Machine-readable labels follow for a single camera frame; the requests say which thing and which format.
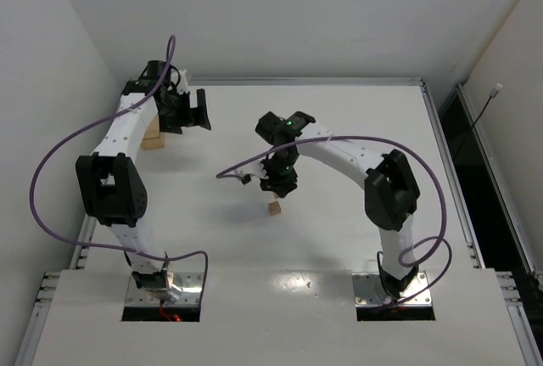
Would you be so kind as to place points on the metal base plate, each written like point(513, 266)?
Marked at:
point(182, 290)
point(369, 292)

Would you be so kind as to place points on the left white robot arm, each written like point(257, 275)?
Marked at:
point(111, 188)

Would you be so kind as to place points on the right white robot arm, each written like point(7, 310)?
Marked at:
point(390, 189)

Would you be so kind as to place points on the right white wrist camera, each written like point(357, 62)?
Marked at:
point(247, 172)

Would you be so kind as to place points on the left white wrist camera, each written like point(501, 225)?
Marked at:
point(181, 82)

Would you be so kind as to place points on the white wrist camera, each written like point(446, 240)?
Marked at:
point(181, 82)
point(247, 172)

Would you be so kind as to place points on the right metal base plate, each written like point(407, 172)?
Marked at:
point(369, 292)

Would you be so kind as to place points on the black wall cable white plug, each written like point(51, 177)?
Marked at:
point(492, 94)

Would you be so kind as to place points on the amber transparent plastic container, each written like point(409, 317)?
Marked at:
point(153, 138)

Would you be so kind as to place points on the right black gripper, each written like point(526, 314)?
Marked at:
point(278, 186)

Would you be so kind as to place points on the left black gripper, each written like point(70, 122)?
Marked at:
point(187, 110)

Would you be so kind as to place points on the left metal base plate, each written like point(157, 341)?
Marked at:
point(182, 290)

